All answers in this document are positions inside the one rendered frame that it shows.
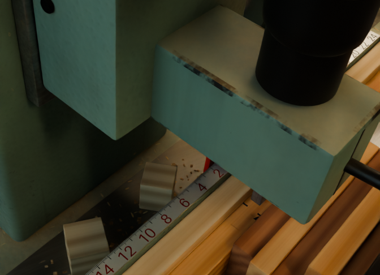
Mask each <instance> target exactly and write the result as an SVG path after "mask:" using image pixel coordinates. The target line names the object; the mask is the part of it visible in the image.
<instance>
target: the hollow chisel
mask: <svg viewBox="0 0 380 275"><path fill-rule="evenodd" d="M251 200H252V201H254V202H255V203H256V204H258V205H261V204H262V203H263V202H264V201H265V200H266V199H265V198H264V197H262V196H261V195H260V194H258V193H257V192H256V191H254V190H253V193H252V197H251Z"/></svg>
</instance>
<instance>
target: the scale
mask: <svg viewBox="0 0 380 275"><path fill-rule="evenodd" d="M379 37H380V35H378V34H376V33H374V32H372V31H369V33H368V35H367V37H366V38H365V40H364V42H363V43H362V44H361V45H360V46H359V47H357V48H356V49H354V50H353V52H352V55H351V57H350V60H349V62H348V65H349V64H350V63H351V62H352V61H353V60H354V59H355V58H357V57H358V56H359V55H360V54H361V53H362V52H363V51H364V50H365V49H367V48H368V47H369V46H370V45H371V44H372V43H373V42H374V41H375V40H377V39H378V38H379ZM227 173H228V172H227V171H226V170H225V169H223V168H222V167H220V166H219V165H217V164H216V163H214V164H213V165H212V166H211V167H210V168H208V169H207V170H206V171H205V172H204V173H202V174H201V175H200V176H199V177H198V178H197V179H196V180H195V181H193V182H192V183H191V184H190V185H189V186H188V187H186V188H185V189H184V190H183V191H182V192H181V193H180V194H178V195H177V196H176V197H175V198H173V199H172V200H171V201H170V202H169V203H168V204H166V205H165V206H164V207H163V208H162V209H161V210H160V211H158V212H157V213H156V214H155V215H154V216H153V217H152V218H150V219H149V220H148V221H147V222H146V223H144V224H143V225H142V226H141V227H140V228H139V229H137V230H136V231H135V232H134V233H133V234H132V235H130V236H129V237H128V238H127V239H126V240H125V241H124V242H122V243H121V244H120V245H119V246H118V247H117V248H116V249H114V250H113V251H112V252H111V253H109V254H108V255H107V256H106V257H105V258H104V259H102V260H101V261H100V262H99V263H98V264H97V265H96V266H94V267H93V268H92V269H91V270H90V271H89V272H88V273H86V274H85V275H114V274H115V273H116V272H117V271H118V270H119V269H120V268H121V267H123V266H124V265H125V264H126V263H127V262H129V261H130V260H131V259H132V258H133V257H134V256H135V255H136V254H137V253H139V252H140V251H141V250H142V249H143V248H144V247H145V246H146V245H147V244H148V243H150V242H151V241H152V240H153V239H154V238H155V237H156V236H157V235H158V234H160V233H161V232H162V231H163V230H164V229H165V228H167V227H168V225H169V224H171V223H172V222H173V221H174V220H175V219H177V218H178V217H179V216H180V215H181V214H182V213H183V212H184V211H185V210H187V209H188V208H189V207H190V206H191V205H192V204H193V203H194V202H195V201H197V200H198V199H199V198H200V197H201V196H202V195H203V194H204V193H205V192H206V191H208V190H209V189H210V188H211V187H212V186H214V185H215V184H216V183H217V182H218V181H219V180H220V179H221V178H222V177H224V176H225V175H226V174H227Z"/></svg>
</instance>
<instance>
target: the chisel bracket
mask: <svg viewBox="0 0 380 275"><path fill-rule="evenodd" d="M264 31H265V29H264V28H262V27H261V26H259V25H257V24H256V23H254V22H252V21H250V20H248V19H247V18H245V17H243V16H241V15H239V14H237V13H236V12H234V11H232V10H230V9H229V8H227V7H225V6H223V5H218V6H216V7H214V8H213V9H211V10H209V11H208V12H206V13H204V14H203V15H201V16H199V17H198V18H196V19H195V20H193V21H191V22H190V23H188V24H186V25H185V26H183V27H181V28H179V29H178V30H176V31H175V32H173V33H171V34H170V35H168V36H166V37H165V38H163V39H161V40H159V41H158V43H157V44H156V47H155V53H154V71H153V89H152V106H151V116H150V117H151V118H153V119H154V120H155V121H157V122H158V123H160V124H161V125H162V126H164V127H165V128H167V129H168V130H170V131H171V132H172V133H174V134H175V135H176V136H178V137H179V138H181V139H182V140H184V141H185V142H186V143H188V144H189V145H191V146H192V147H194V148H195V149H196V150H198V151H199V152H200V153H202V154H203V155H205V156H206V157H207V158H209V159H210V160H212V161H213V162H215V163H216V164H217V165H219V166H220V167H222V168H223V169H225V170H226V171H227V172H229V173H230V174H231V175H233V176H234V177H235V178H237V179H238V180H240V181H241V182H243V183H244V184H246V185H247V186H248V187H250V188H251V189H252V190H254V191H256V192H257V193H258V194H260V195H261V196H262V197H264V198H265V199H266V200H268V201H269V202H271V203H272V204H274V205H275V206H276V207H278V208H279V209H281V210H282V211H283V212H285V213H287V214H288V215H289V216H291V217H292V218H293V219H295V220H296V221H297V222H299V223H301V224H303V225H305V224H307V223H308V222H309V221H310V220H311V219H312V218H313V217H314V216H315V215H316V214H317V213H318V211H319V210H320V209H321V208H322V207H323V206H324V205H325V204H326V202H327V201H328V200H329V199H330V198H331V197H332V195H334V194H335V193H336V191H337V190H338V189H339V187H340V186H341V185H342V184H343V183H344V182H345V181H346V180H347V179H348V177H349V176H350V174H348V173H346V172H345V171H343V170H344V167H345V166H346V164H347V162H348V161H349V160H350V159H351V158H354V159H356V160H358V161H360V160H361V158H362V155H363V154H364V152H365V150H366V147H367V146H368V144H369V142H370V139H371V138H372V136H373V134H374V132H375V129H376V128H377V126H378V124H379V121H380V93H379V92H377V91H375V90H374V89H372V88H370V87H368V86H367V85H365V84H363V83H361V82H359V81H358V80H356V79H354V78H352V77H350V76H349V75H347V74H344V75H343V78H342V81H341V82H340V85H339V88H338V91H337V93H336V95H335V96H334V97H333V98H332V99H331V100H329V101H328V102H326V103H324V104H320V105H315V106H298V105H292V104H288V103H286V102H283V101H281V100H278V99H277V98H275V97H273V96H271V95H270V94H268V93H267V92H266V91H265V90H264V89H263V88H262V87H261V86H260V84H259V82H258V81H257V78H256V73H255V71H256V64H257V60H258V56H259V52H260V48H261V43H262V39H263V36H264Z"/></svg>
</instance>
